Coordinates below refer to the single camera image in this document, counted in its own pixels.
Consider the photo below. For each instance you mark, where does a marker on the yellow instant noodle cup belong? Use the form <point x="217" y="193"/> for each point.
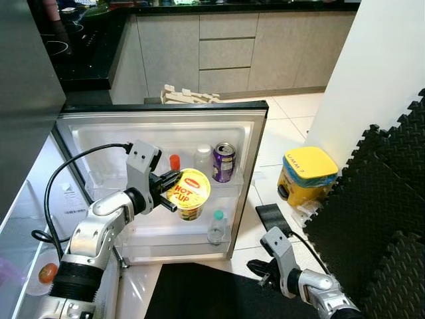
<point x="189" y="193"/>

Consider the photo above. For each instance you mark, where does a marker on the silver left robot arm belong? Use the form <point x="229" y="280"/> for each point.
<point x="93" y="229"/>

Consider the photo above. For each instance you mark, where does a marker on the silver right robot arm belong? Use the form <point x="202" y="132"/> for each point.
<point x="325" y="292"/>

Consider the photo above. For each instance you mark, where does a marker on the fridge door with shelves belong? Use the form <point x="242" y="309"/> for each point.
<point x="246" y="133"/>

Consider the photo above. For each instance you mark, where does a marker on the stainless steel fridge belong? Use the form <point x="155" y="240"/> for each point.
<point x="26" y="80"/>

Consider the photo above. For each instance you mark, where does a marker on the orange capped small bottle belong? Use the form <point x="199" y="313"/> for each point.
<point x="174" y="161"/>

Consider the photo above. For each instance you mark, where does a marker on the white translucent jar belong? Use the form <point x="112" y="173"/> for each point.
<point x="203" y="159"/>

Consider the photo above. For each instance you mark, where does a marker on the black ribbed flat device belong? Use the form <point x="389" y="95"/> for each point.
<point x="272" y="218"/>

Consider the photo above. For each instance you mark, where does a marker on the purple drink can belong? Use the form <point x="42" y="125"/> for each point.
<point x="224" y="163"/>

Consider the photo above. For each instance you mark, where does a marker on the green capped water bottle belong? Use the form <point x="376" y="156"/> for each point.
<point x="217" y="227"/>

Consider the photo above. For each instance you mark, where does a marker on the black floor mat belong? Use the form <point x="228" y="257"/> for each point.
<point x="199" y="292"/>

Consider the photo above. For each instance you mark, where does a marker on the pale wooden rack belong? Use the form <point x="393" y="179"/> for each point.
<point x="189" y="96"/>

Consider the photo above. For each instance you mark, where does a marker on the yellow lidded container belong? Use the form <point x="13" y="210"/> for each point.
<point x="309" y="176"/>

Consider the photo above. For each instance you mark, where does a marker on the black foam puzzle mats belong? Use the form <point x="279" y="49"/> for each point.
<point x="372" y="212"/>

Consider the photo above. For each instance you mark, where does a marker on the orange tomato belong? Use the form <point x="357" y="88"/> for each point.
<point x="48" y="272"/>

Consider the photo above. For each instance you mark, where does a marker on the black kitchen countertop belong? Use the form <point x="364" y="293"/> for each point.
<point x="86" y="60"/>

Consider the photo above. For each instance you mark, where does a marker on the grey kitchen cabinets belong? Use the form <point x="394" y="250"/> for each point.
<point x="292" y="53"/>

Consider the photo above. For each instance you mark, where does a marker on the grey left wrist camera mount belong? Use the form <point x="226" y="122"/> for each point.
<point x="143" y="163"/>

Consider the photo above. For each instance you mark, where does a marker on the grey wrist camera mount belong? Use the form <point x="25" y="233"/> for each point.
<point x="277" y="244"/>
<point x="143" y="163"/>

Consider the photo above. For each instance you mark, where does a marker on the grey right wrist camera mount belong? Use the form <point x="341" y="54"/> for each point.
<point x="277" y="244"/>

